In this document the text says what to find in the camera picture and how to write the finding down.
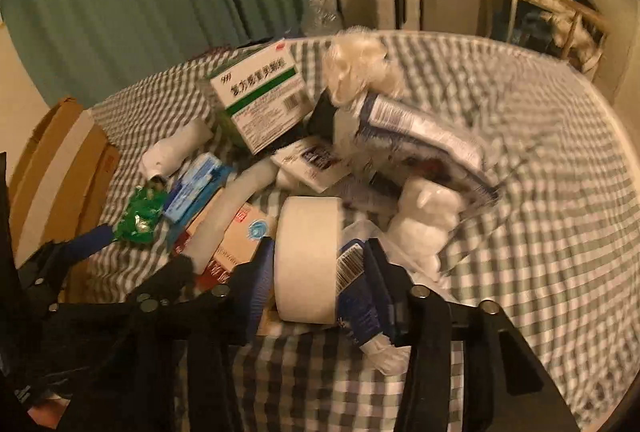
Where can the light blue small box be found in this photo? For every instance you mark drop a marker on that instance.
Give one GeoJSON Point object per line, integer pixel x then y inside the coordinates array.
{"type": "Point", "coordinates": [192, 184]}

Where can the white tube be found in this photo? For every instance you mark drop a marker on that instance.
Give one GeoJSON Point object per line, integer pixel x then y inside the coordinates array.
{"type": "Point", "coordinates": [225, 212]}

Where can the cardboard box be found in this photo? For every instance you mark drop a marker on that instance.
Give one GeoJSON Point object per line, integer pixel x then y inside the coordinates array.
{"type": "Point", "coordinates": [55, 172]}

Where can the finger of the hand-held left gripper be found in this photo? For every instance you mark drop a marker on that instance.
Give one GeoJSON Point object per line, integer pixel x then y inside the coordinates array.
{"type": "Point", "coordinates": [92, 239]}
{"type": "Point", "coordinates": [167, 274]}

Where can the green candy packet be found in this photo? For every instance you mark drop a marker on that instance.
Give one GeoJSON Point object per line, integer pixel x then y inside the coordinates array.
{"type": "Point", "coordinates": [140, 214]}

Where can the white plastic bottle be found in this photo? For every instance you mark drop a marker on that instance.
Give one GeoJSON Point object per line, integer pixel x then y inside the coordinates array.
{"type": "Point", "coordinates": [172, 149]}

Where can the white sachet dark print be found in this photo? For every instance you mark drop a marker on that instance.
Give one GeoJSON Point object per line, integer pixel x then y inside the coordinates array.
{"type": "Point", "coordinates": [312, 162]}

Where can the blue barcode package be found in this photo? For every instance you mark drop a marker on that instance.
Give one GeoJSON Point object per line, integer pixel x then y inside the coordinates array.
{"type": "Point", "coordinates": [357, 297]}

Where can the crumpled white plastic bag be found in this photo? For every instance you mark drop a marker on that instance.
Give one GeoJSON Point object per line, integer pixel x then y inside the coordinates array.
{"type": "Point", "coordinates": [360, 62]}

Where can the dark blue white pouch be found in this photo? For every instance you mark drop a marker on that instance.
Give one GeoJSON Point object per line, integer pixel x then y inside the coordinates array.
{"type": "Point", "coordinates": [425, 142]}

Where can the large clear water bottle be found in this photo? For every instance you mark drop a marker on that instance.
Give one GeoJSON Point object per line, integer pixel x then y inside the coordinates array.
{"type": "Point", "coordinates": [322, 17]}

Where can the white tape roll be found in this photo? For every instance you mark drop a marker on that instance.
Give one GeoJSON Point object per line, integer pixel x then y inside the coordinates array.
{"type": "Point", "coordinates": [305, 257]}

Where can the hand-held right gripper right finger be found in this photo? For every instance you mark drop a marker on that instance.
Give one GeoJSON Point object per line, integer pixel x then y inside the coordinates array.
{"type": "Point", "coordinates": [425, 324]}

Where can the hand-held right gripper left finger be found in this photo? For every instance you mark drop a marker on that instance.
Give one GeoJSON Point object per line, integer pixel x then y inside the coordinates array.
{"type": "Point", "coordinates": [257, 284]}

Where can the checked bed sheet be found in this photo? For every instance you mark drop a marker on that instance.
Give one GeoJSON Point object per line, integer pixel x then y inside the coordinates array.
{"type": "Point", "coordinates": [540, 162]}

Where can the wooden chair with clothes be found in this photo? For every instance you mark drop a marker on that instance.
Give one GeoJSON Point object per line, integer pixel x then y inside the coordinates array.
{"type": "Point", "coordinates": [575, 37]}

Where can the orange red flat box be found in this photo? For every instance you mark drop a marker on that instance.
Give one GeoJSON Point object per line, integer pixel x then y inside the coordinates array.
{"type": "Point", "coordinates": [240, 237]}

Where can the green white medicine box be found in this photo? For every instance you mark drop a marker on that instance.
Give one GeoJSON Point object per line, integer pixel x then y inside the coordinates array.
{"type": "Point", "coordinates": [260, 97]}

